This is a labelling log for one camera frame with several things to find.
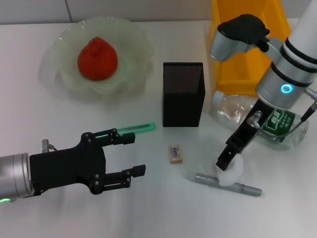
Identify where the grey marker pen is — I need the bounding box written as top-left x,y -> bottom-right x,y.
192,173 -> 263,197

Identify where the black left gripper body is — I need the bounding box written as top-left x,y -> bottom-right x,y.
29,132 -> 107,196

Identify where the green utility knife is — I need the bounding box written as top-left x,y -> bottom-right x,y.
95,121 -> 157,139

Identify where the right gripper cable with plug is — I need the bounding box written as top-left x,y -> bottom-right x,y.
247,88 -> 317,138

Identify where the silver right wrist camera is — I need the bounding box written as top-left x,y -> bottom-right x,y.
210,14 -> 270,61

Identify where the clear water bottle green label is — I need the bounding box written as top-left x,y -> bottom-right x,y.
210,90 -> 310,151

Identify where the yellow plastic bin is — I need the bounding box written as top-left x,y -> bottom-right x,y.
207,0 -> 293,97

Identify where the gripper cable with plug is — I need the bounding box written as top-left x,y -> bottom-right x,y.
247,88 -> 317,138
41,138 -> 58,153

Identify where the red object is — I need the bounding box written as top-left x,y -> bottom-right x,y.
77,36 -> 118,81

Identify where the left gripper cable with plug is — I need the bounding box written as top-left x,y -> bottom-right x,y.
41,138 -> 58,153

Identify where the beige eraser with label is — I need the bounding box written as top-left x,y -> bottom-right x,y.
167,145 -> 184,164

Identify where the black mesh pen holder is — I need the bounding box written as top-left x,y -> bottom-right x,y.
162,61 -> 207,128

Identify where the white paper ball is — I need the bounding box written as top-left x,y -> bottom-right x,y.
212,156 -> 245,186

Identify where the wavy green glass fruit plate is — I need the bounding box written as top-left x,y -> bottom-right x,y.
51,15 -> 156,95

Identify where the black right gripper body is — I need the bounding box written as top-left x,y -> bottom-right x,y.
225,99 -> 273,154

